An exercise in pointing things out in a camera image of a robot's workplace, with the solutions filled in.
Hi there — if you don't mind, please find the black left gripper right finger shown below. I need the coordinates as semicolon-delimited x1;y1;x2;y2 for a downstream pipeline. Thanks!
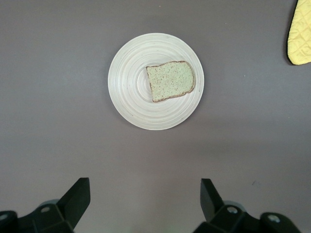
194;179;304;233

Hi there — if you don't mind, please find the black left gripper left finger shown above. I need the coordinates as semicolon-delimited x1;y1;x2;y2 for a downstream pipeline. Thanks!
0;178;91;233

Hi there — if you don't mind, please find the round wooden plate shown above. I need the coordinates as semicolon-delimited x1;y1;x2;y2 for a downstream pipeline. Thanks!
108;33;205;132

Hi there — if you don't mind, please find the bread slice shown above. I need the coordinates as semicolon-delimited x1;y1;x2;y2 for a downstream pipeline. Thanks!
145;60;196;103

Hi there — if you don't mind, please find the large table cover mat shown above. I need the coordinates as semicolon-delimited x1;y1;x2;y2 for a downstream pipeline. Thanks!
0;0;311;233

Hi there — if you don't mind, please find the yellow quilted oven mitt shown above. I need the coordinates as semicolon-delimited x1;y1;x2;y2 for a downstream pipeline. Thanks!
286;0;311;66

